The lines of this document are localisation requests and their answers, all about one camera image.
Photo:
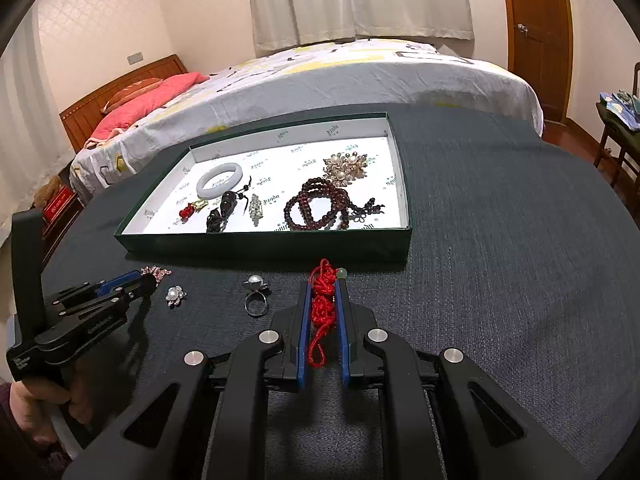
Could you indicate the bed with patterned sheet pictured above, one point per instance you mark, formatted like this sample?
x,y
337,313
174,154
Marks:
x,y
305,78

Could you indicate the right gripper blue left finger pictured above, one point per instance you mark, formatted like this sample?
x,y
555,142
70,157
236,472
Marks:
x,y
304,323

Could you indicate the grey striped curtain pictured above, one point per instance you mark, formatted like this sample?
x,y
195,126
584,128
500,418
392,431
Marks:
x,y
283,24

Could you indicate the dark wooden chair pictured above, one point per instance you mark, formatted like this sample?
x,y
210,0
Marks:
x,y
628,142

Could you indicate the brown plush toy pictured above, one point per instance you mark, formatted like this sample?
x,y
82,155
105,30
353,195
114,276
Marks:
x,y
47,191

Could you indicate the red tassel gold charm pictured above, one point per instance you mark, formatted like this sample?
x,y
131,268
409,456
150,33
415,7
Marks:
x,y
191,208

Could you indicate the white jade bangle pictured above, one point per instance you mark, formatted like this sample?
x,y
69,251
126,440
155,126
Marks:
x,y
219,180

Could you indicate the wall socket above headboard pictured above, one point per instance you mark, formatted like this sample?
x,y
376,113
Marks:
x,y
135,58

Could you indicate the pink pillow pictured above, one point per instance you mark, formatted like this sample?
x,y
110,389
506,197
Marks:
x,y
126,114

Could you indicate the pile of clothes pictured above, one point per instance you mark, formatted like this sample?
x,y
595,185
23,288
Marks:
x,y
624,106

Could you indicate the red knot gold charm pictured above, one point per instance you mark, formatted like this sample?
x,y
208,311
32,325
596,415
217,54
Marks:
x,y
323,313

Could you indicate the dark green shallow box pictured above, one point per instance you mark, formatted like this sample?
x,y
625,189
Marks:
x,y
306,217

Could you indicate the wooden nightstand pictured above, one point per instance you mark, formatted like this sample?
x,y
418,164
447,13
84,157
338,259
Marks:
x,y
53,233

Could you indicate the rose gold crystal brooch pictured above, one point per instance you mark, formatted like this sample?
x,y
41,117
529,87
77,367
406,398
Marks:
x,y
157,272

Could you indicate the white pearl flower brooch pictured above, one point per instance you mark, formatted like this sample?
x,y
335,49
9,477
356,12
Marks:
x,y
175,296

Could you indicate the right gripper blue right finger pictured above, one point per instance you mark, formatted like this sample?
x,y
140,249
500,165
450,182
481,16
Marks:
x,y
342,333

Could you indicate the orange patterned pillow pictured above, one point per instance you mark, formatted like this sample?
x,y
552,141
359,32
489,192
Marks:
x,y
132,91

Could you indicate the person's left hand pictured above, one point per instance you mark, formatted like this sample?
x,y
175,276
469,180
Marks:
x,y
28,398

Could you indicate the pearl cluster brooch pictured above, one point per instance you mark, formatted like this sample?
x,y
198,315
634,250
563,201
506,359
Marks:
x,y
342,169

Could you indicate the dark grey table cloth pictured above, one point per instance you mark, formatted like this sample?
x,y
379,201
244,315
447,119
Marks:
x,y
521,256

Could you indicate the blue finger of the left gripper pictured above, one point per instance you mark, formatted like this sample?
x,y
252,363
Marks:
x,y
139,287
108,286

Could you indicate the silver crystal leaf brooch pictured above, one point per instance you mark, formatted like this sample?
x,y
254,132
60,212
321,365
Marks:
x,y
255,209

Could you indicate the brown wooden door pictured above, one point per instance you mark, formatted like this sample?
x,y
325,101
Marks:
x,y
540,41

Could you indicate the red box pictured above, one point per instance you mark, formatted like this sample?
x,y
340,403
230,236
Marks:
x,y
57,203

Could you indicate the left side curtain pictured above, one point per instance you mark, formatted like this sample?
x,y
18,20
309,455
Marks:
x,y
34,144

